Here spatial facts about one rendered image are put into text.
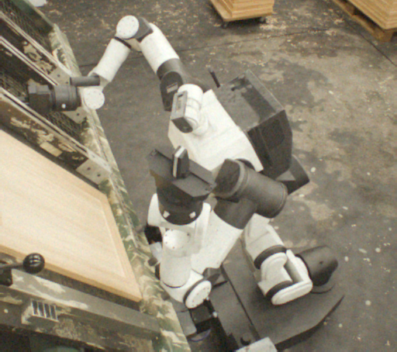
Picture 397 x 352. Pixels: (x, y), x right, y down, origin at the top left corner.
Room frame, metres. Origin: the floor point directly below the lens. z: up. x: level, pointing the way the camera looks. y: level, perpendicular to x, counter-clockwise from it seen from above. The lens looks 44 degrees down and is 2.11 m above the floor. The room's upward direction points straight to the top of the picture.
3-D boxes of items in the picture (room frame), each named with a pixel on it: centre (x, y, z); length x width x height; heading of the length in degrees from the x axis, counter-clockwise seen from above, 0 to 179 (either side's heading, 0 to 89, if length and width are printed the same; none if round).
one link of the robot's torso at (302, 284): (1.05, -0.41, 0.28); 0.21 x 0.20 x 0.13; 112
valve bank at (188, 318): (0.80, 0.06, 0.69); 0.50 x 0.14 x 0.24; 22
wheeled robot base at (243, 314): (1.04, -0.38, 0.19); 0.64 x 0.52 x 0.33; 112
